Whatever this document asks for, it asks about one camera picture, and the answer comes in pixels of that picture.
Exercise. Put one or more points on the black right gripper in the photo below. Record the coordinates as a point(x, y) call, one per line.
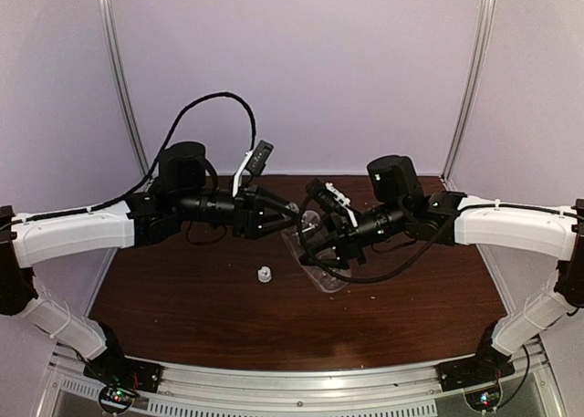
point(342, 234)

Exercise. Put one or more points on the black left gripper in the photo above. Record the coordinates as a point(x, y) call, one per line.
point(244, 220)

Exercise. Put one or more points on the white flip bottle cap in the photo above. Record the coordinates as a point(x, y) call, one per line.
point(264, 274)

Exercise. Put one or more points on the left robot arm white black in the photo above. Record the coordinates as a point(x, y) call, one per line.
point(185, 190)

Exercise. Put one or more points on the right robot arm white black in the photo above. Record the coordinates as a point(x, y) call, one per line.
point(453, 218)

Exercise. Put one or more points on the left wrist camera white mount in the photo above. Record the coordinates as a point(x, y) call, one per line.
point(252, 166)

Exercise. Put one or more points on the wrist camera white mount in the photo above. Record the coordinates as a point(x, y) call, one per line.
point(332, 200)
point(252, 166)

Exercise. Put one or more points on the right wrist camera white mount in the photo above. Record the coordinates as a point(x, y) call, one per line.
point(332, 200)

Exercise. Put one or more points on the aluminium front frame rail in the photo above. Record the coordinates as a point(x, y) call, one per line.
point(403, 390)

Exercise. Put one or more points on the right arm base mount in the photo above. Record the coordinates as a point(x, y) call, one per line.
point(479, 380)

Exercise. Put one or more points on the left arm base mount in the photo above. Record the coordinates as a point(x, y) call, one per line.
point(125, 386)

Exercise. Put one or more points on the aluminium left corner post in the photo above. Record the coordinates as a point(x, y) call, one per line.
point(121, 85)

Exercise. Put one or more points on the aluminium corner post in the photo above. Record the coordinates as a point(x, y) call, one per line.
point(486, 15)
point(121, 85)

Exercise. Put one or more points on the aluminium right corner post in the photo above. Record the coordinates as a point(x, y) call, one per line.
point(486, 15)

